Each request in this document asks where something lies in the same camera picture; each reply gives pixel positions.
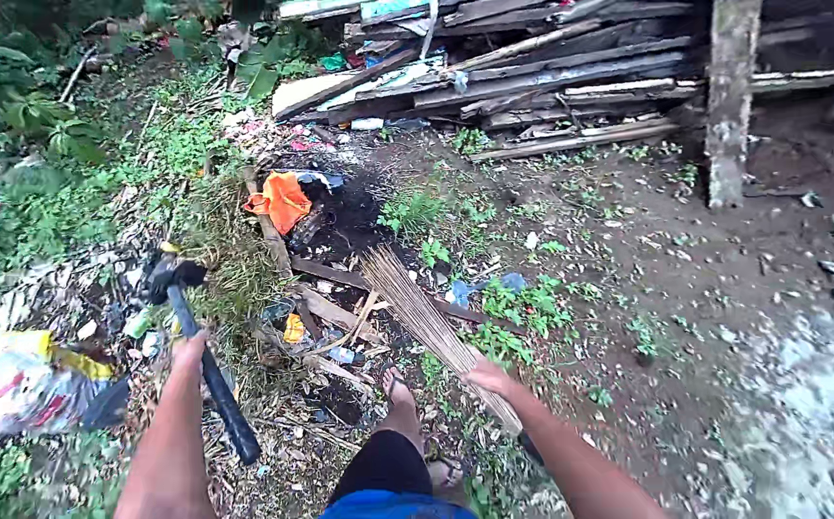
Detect low broad-leaved green weeds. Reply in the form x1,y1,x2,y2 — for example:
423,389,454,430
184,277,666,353
480,274,575,340

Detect person's right forearm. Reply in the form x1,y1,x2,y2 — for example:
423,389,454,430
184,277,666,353
505,381,670,519

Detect brown weathered board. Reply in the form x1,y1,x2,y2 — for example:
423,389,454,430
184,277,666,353
244,167,294,278

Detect brown stick broom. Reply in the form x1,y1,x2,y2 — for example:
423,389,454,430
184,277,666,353
361,244,525,436

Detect thin curved light stick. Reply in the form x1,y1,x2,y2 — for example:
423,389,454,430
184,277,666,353
302,288,382,357

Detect heap of dry grass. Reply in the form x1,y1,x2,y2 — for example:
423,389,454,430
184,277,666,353
181,169,290,394

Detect grey wooden post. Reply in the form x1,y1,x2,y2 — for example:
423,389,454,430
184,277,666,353
706,0,763,210

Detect person's right hand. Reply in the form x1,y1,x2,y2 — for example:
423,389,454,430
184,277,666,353
463,345,524,402

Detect person's left forearm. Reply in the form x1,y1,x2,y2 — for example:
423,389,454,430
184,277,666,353
113,364,218,519

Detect heap of dry leaves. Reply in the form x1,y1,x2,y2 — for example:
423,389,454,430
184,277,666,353
0,248,155,358

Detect person's body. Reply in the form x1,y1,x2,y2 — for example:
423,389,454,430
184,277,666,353
319,489,478,519

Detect bluish clear plastic bag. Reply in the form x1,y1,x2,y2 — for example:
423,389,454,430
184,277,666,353
445,272,527,307

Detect pile of wooden planks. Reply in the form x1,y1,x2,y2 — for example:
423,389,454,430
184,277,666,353
271,0,834,164

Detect black long-handled tool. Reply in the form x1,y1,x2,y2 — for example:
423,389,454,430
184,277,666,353
145,252,261,466

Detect feathery green plant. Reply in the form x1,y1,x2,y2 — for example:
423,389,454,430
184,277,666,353
377,189,447,237

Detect green leafy bushes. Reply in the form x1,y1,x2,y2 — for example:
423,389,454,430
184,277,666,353
0,0,245,318

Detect person's left hand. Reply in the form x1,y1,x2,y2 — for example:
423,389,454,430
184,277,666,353
171,330,209,373

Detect white sack with red stripes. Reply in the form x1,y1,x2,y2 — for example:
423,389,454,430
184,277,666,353
0,329,130,435

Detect orange cloth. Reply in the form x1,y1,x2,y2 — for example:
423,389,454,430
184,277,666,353
244,171,313,236

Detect long dark narrow board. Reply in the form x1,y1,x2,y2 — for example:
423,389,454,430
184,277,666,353
290,256,528,335

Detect person's legs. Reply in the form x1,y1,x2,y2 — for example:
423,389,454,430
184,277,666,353
328,364,470,508

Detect short light brown board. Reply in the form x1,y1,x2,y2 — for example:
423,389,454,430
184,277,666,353
294,283,387,346

